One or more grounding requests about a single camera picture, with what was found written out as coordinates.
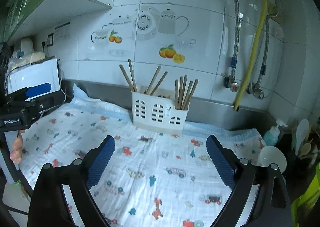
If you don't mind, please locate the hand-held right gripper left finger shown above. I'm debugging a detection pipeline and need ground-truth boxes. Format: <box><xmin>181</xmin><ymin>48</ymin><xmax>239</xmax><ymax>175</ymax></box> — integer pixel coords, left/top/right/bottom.
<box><xmin>29</xmin><ymin>135</ymin><xmax>115</xmax><ymax>227</ymax></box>

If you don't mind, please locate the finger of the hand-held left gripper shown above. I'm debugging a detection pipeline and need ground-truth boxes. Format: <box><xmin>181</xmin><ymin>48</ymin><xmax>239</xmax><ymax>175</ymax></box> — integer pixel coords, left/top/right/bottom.
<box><xmin>5</xmin><ymin>82</ymin><xmax>52</xmax><ymax>103</ymax></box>
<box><xmin>25</xmin><ymin>91</ymin><xmax>66</xmax><ymax>116</ymax></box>

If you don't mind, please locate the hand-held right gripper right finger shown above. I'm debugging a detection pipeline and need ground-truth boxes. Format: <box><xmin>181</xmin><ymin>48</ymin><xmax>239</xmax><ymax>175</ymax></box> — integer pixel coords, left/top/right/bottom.
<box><xmin>206</xmin><ymin>135</ymin><xmax>293</xmax><ymax>227</ymax></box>

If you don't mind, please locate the white plastic utensil holder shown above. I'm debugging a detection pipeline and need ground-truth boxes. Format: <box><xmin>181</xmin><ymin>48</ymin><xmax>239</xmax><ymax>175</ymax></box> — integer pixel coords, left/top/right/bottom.
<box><xmin>131</xmin><ymin>90</ymin><xmax>189</xmax><ymax>134</ymax></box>

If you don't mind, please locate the bunch of wooden chopsticks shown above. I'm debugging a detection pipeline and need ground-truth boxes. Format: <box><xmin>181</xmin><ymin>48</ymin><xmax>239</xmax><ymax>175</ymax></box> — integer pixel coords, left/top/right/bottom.
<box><xmin>119</xmin><ymin>59</ymin><xmax>199</xmax><ymax>110</ymax></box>

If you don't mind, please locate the person's left hand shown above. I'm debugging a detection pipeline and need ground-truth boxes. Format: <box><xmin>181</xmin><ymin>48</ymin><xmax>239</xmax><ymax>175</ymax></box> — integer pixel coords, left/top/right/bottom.
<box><xmin>9</xmin><ymin>129</ymin><xmax>25</xmax><ymax>164</ymax></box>

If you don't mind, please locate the white box appliance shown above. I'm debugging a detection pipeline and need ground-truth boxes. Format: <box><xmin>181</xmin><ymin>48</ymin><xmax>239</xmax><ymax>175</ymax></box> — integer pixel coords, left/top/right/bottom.
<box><xmin>7</xmin><ymin>57</ymin><xmax>62</xmax><ymax>98</ymax></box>

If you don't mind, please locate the white plastic jug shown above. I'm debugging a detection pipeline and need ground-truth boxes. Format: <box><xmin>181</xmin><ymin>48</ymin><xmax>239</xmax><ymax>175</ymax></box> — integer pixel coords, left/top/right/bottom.
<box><xmin>19</xmin><ymin>37</ymin><xmax>36</xmax><ymax>55</ymax></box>

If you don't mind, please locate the printed white cloth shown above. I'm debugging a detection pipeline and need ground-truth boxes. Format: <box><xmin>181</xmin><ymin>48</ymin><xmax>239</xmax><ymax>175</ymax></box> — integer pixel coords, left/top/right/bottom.
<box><xmin>19</xmin><ymin>83</ymin><xmax>267</xmax><ymax>227</ymax></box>

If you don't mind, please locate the white ceramic bowl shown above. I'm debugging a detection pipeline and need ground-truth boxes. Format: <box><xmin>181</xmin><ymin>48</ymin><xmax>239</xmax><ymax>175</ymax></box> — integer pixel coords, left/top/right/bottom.
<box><xmin>257</xmin><ymin>146</ymin><xmax>287</xmax><ymax>174</ymax></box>

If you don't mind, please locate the teal soap pump bottle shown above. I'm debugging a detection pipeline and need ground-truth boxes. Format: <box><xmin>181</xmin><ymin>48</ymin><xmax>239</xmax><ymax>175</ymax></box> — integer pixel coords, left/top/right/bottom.
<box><xmin>264</xmin><ymin>119</ymin><xmax>288</xmax><ymax>147</ymax></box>

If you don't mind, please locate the dark utensil container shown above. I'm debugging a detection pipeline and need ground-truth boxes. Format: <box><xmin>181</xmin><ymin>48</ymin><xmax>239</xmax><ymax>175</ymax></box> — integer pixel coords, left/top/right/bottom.
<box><xmin>281</xmin><ymin>131</ymin><xmax>320</xmax><ymax>177</ymax></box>

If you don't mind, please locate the metal water valve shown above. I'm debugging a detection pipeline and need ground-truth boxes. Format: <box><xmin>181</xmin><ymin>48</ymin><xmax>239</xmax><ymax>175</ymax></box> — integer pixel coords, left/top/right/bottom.
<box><xmin>247</xmin><ymin>82</ymin><xmax>265</xmax><ymax>100</ymax></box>

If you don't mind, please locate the wooden spoon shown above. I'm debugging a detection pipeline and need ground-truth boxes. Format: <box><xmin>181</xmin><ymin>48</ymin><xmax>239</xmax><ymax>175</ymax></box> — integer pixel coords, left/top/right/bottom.
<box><xmin>299</xmin><ymin>142</ymin><xmax>313</xmax><ymax>159</ymax></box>

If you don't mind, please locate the yellow green bag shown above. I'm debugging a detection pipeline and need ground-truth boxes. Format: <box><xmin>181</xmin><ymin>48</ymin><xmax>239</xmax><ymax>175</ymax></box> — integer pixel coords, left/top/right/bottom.
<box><xmin>291</xmin><ymin>163</ymin><xmax>320</xmax><ymax>220</ymax></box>

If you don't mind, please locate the white power cable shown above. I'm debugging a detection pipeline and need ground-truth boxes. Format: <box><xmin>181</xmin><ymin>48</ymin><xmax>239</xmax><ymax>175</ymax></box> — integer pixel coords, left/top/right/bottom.
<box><xmin>58</xmin><ymin>77</ymin><xmax>67</xmax><ymax>103</ymax></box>

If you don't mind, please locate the black wall socket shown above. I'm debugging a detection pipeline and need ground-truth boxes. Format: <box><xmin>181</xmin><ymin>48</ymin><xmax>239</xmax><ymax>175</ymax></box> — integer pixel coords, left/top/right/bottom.
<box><xmin>40</xmin><ymin>32</ymin><xmax>55</xmax><ymax>48</ymax></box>

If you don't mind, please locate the red handle water valve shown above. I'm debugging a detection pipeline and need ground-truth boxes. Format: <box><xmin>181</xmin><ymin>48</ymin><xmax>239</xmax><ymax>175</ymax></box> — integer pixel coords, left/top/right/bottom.
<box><xmin>223</xmin><ymin>74</ymin><xmax>240</xmax><ymax>91</ymax></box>

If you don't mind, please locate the yellow gas hose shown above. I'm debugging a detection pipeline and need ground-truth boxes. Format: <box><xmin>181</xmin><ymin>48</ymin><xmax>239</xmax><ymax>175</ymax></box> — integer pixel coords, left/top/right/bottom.
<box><xmin>234</xmin><ymin>0</ymin><xmax>268</xmax><ymax>112</ymax></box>

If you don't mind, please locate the braided metal hose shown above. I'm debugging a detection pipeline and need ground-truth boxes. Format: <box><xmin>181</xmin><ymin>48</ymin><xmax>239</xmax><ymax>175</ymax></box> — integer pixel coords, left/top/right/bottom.
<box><xmin>255</xmin><ymin>0</ymin><xmax>280</xmax><ymax>87</ymax></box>
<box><xmin>219</xmin><ymin>0</ymin><xmax>241</xmax><ymax>80</ymax></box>

